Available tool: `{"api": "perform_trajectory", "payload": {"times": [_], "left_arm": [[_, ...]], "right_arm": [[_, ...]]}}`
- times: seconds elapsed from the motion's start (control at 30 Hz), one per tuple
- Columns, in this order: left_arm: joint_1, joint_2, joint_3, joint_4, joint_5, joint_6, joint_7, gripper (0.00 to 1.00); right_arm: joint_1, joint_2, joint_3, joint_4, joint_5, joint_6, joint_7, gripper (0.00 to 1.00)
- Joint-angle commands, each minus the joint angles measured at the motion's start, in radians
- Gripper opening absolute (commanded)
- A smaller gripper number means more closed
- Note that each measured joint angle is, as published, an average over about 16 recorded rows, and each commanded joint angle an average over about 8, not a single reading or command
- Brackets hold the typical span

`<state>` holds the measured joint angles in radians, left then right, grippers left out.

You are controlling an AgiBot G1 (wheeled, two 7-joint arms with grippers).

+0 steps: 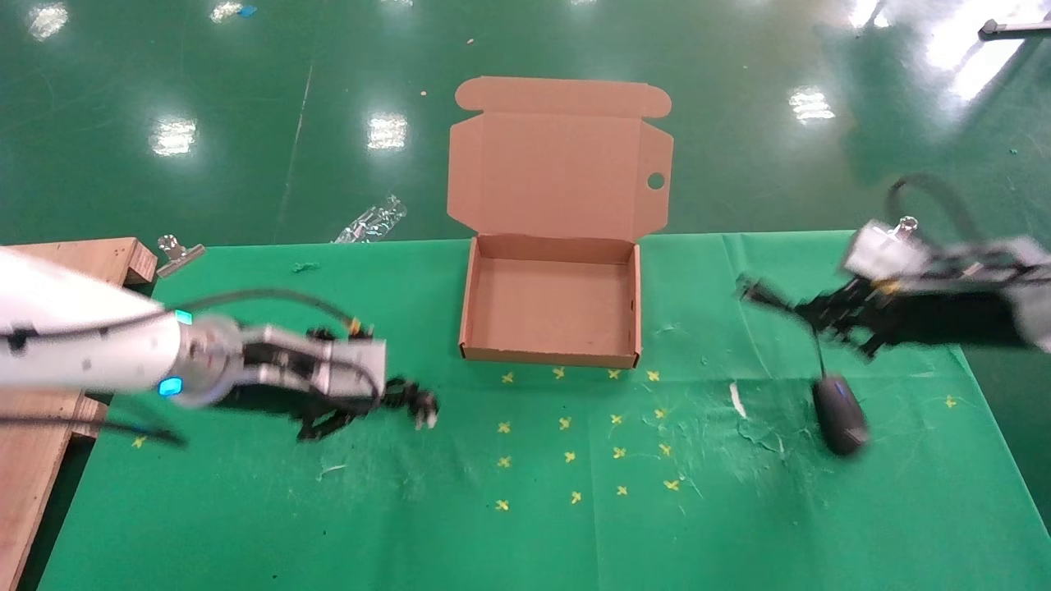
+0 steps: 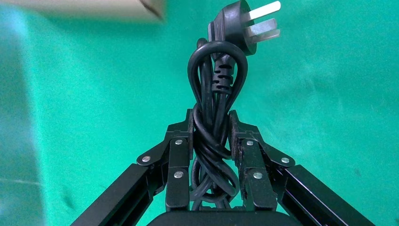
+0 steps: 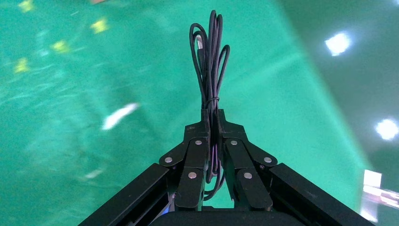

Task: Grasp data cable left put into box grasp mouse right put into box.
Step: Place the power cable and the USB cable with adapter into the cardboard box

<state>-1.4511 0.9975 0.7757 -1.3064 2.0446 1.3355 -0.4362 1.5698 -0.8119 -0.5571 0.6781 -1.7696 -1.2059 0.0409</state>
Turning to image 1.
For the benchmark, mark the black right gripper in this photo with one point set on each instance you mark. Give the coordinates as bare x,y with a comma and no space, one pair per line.
944,316

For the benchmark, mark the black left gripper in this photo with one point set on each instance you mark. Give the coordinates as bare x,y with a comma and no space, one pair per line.
275,365

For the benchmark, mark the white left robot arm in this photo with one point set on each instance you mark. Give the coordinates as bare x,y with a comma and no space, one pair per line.
74,328

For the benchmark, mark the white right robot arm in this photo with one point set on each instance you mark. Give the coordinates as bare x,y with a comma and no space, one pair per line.
1036,312

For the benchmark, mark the open brown cardboard box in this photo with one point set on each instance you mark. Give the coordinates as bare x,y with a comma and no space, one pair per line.
550,304

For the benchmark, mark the silver binder clip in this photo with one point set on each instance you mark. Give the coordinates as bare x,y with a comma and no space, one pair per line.
176,261
907,223

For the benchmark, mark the clear plastic bag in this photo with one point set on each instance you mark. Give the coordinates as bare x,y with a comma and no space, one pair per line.
369,222

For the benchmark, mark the grey metal bar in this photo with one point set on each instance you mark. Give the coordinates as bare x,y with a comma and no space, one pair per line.
1018,29

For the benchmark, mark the brown wooden board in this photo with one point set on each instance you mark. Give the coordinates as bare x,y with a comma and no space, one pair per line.
33,492

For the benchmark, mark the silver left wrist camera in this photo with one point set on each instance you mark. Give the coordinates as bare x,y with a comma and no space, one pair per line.
353,365

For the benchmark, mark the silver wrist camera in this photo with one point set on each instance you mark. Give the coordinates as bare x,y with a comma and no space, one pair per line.
883,254
353,365

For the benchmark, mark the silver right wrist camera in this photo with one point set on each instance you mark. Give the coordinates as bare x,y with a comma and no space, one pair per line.
883,254

